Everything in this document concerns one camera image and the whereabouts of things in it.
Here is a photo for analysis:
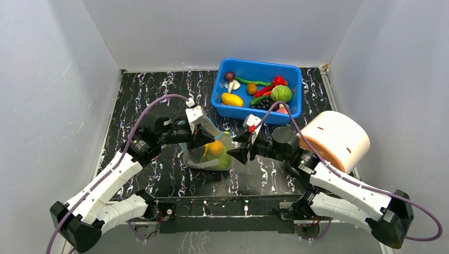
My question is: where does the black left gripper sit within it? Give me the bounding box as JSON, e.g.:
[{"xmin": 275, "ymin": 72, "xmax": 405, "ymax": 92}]
[{"xmin": 159, "ymin": 124, "xmax": 215, "ymax": 152}]

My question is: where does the small orange toy fruit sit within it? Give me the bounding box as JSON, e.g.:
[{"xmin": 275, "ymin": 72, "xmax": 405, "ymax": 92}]
[{"xmin": 208, "ymin": 140, "xmax": 226, "ymax": 156}]

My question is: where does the clear zip top bag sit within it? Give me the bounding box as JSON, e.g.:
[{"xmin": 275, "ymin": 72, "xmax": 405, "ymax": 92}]
[{"xmin": 179, "ymin": 117, "xmax": 233, "ymax": 171}]

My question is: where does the green toy cabbage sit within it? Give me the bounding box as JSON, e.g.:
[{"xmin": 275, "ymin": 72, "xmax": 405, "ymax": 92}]
[{"xmin": 201, "ymin": 153, "xmax": 232, "ymax": 171}]

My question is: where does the yellow toy banana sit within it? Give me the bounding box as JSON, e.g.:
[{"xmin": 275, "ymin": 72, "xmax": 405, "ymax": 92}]
[{"xmin": 202, "ymin": 144, "xmax": 210, "ymax": 161}]

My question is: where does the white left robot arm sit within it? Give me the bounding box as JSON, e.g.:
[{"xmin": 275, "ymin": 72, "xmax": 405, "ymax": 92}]
[{"xmin": 50, "ymin": 106, "xmax": 221, "ymax": 253}]

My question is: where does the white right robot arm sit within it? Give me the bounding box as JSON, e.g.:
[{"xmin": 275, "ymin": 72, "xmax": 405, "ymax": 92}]
[{"xmin": 227, "ymin": 126, "xmax": 414, "ymax": 249}]

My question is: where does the green toy bean pod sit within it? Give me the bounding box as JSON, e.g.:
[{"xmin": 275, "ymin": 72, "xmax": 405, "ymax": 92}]
[{"xmin": 249, "ymin": 96, "xmax": 271, "ymax": 107}]

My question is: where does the black toy grape bunch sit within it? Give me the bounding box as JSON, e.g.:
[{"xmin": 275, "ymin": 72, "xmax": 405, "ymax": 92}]
[{"xmin": 250, "ymin": 96, "xmax": 273, "ymax": 110}]

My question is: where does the yellow toy mango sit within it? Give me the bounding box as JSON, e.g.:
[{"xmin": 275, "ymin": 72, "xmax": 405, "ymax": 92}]
[{"xmin": 221, "ymin": 93, "xmax": 244, "ymax": 107}]

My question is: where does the pink toy peach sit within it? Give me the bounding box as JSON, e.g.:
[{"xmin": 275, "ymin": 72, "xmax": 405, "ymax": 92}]
[{"xmin": 276, "ymin": 108, "xmax": 288, "ymax": 114}]

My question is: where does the red toy chili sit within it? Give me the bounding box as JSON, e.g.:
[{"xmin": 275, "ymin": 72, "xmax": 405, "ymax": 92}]
[{"xmin": 253, "ymin": 86, "xmax": 274, "ymax": 98}]

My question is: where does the brown toy kiwi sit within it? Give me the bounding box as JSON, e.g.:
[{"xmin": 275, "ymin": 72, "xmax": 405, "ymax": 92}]
[{"xmin": 246, "ymin": 83, "xmax": 258, "ymax": 96}]

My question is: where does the striped green toy melon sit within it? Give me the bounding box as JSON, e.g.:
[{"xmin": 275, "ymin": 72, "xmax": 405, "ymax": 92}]
[{"xmin": 270, "ymin": 85, "xmax": 293, "ymax": 103}]

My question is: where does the red toy pepper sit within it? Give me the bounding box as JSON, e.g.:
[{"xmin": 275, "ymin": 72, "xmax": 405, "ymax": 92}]
[{"xmin": 272, "ymin": 76, "xmax": 288, "ymax": 86}]

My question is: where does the blue plastic bin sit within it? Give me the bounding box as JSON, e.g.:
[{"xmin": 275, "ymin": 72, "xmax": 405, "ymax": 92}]
[{"xmin": 210, "ymin": 58, "xmax": 303, "ymax": 120}]

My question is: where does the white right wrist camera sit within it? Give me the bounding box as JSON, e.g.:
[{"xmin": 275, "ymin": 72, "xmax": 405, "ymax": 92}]
[{"xmin": 243, "ymin": 114, "xmax": 262, "ymax": 144}]

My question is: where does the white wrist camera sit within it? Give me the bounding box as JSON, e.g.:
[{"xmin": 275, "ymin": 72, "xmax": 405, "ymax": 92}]
[
  {"xmin": 185, "ymin": 105, "xmax": 206, "ymax": 134},
  {"xmin": 243, "ymin": 114, "xmax": 262, "ymax": 144}
]

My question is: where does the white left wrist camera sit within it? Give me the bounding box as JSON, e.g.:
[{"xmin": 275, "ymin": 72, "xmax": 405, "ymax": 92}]
[{"xmin": 185, "ymin": 105, "xmax": 206, "ymax": 134}]

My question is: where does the black front rail frame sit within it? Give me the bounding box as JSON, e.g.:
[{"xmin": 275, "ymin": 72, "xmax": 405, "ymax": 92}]
[{"xmin": 71, "ymin": 194, "xmax": 387, "ymax": 242}]

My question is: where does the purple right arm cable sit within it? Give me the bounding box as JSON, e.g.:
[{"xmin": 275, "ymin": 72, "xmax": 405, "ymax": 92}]
[{"xmin": 252, "ymin": 101, "xmax": 443, "ymax": 242}]

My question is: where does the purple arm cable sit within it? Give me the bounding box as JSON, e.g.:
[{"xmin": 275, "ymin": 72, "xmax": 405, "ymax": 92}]
[
  {"xmin": 252, "ymin": 101, "xmax": 443, "ymax": 242},
  {"xmin": 46, "ymin": 94, "xmax": 192, "ymax": 254}
]

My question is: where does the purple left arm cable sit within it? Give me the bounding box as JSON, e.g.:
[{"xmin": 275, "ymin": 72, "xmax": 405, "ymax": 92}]
[{"xmin": 46, "ymin": 94, "xmax": 192, "ymax": 254}]

